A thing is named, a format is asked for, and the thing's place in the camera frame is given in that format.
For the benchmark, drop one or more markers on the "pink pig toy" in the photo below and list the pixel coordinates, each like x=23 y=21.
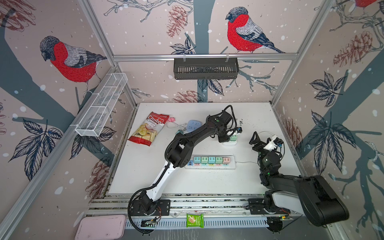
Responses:
x=171 y=120

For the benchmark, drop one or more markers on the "green snack packet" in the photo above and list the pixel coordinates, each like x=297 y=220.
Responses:
x=195 y=221

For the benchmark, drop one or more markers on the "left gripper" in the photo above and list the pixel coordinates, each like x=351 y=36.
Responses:
x=226 y=139

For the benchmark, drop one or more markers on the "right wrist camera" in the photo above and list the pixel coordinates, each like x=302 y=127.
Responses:
x=274 y=143

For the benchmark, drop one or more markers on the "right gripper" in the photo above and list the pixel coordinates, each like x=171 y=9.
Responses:
x=258 y=142

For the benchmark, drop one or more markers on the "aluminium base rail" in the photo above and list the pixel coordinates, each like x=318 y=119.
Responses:
x=219 y=211

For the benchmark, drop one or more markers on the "red chips bag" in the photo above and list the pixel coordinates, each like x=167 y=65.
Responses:
x=149 y=129

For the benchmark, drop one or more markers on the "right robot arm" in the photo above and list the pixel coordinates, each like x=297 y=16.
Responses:
x=310 y=196

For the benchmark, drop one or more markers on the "white square power socket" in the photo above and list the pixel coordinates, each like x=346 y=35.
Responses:
x=230 y=143

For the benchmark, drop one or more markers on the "pink tray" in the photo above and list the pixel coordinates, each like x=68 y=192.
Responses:
x=101 y=228

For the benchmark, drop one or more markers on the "white multicolour power strip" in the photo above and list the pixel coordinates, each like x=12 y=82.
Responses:
x=192 y=166

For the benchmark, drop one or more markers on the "black wall basket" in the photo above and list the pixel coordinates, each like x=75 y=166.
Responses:
x=206 y=68

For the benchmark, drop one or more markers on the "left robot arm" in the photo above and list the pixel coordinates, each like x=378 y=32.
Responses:
x=177 y=154

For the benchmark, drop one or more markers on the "white wire wall basket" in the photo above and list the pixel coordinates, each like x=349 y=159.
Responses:
x=96 y=116

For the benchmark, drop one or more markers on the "teal charger plug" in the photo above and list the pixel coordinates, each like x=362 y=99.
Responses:
x=197 y=160
x=212 y=160

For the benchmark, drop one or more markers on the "blue square power socket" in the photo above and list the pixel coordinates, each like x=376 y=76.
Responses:
x=193 y=125

